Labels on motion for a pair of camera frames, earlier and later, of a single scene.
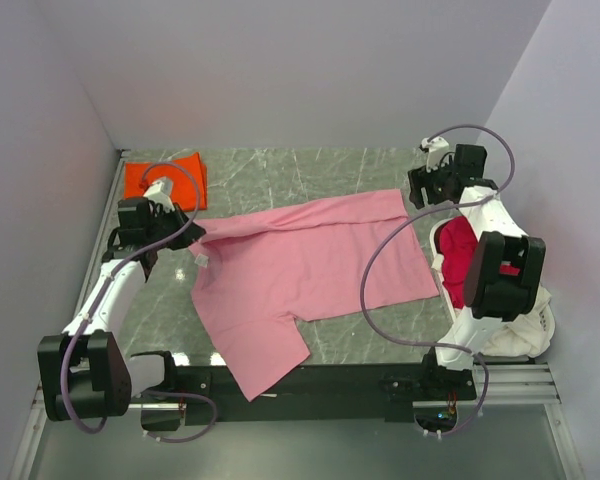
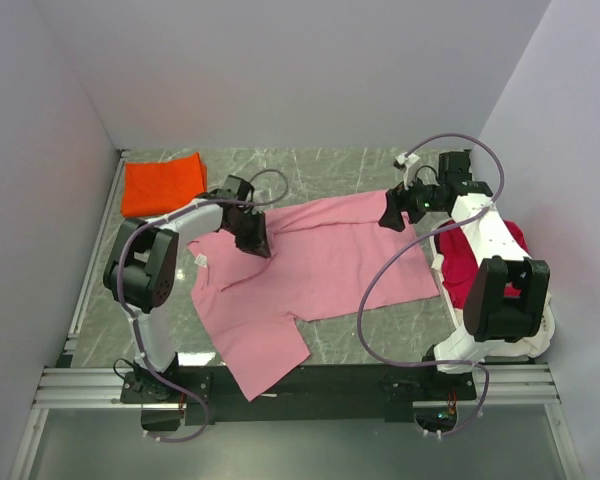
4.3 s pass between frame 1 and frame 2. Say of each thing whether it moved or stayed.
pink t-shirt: stayed
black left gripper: moved
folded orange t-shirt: stayed
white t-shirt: stayed
